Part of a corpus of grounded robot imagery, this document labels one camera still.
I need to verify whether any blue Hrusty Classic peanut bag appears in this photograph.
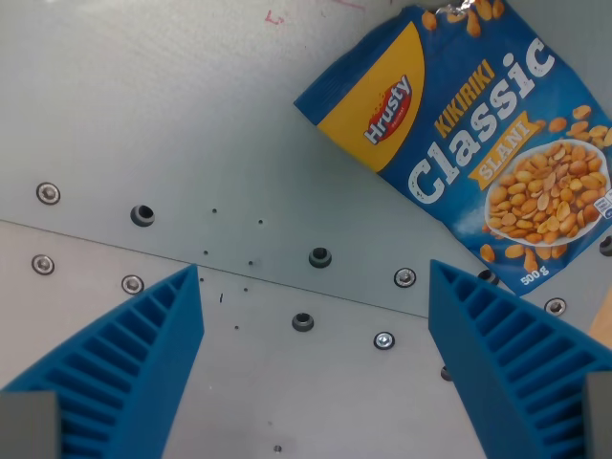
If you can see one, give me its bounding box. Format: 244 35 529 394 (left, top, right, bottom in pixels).
293 0 612 297

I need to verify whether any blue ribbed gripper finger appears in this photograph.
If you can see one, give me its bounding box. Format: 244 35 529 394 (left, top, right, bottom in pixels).
0 263 206 459
427 258 612 459

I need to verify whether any light wooden board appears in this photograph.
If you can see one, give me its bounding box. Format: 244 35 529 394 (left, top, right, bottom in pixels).
587 296 612 354

